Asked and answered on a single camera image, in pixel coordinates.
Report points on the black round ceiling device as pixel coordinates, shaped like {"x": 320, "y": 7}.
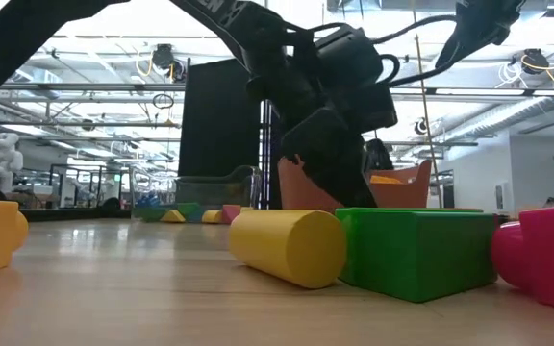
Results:
{"x": 420, "y": 127}

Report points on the small yellow block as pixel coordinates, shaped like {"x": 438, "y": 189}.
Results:
{"x": 246, "y": 210}
{"x": 212, "y": 216}

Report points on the black metal shelf frame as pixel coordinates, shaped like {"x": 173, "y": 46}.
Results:
{"x": 84, "y": 180}

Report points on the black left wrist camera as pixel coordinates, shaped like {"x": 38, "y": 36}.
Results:
{"x": 354, "y": 62}

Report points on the black round object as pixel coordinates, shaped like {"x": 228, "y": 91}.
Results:
{"x": 111, "y": 205}

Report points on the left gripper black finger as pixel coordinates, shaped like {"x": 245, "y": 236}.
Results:
{"x": 379, "y": 156}
{"x": 334, "y": 158}

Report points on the black folding screen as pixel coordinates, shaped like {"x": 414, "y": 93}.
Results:
{"x": 219, "y": 120}

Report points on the white humanoid robot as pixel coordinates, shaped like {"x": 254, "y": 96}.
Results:
{"x": 3, "y": 161}

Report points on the silver ceiling duct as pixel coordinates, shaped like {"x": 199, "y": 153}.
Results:
{"x": 512, "y": 115}

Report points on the clear plastic container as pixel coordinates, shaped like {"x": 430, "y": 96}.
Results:
{"x": 219, "y": 190}

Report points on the yellow cylinder block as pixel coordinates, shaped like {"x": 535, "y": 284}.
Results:
{"x": 286, "y": 247}

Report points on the small red block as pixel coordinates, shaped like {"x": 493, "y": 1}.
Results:
{"x": 231, "y": 214}

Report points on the red building block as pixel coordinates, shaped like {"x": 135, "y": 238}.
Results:
{"x": 546, "y": 254}

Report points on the orange plastic bin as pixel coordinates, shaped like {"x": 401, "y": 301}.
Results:
{"x": 402, "y": 194}

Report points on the green building block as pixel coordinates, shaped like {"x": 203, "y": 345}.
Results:
{"x": 416, "y": 254}

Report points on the yellow triangle block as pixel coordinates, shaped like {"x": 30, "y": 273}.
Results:
{"x": 172, "y": 217}

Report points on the small green block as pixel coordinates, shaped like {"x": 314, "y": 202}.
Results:
{"x": 149, "y": 214}
{"x": 189, "y": 208}

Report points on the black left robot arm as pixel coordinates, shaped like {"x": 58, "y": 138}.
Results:
{"x": 7, "y": 48}

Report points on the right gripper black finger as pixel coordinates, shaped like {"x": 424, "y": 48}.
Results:
{"x": 469, "y": 33}

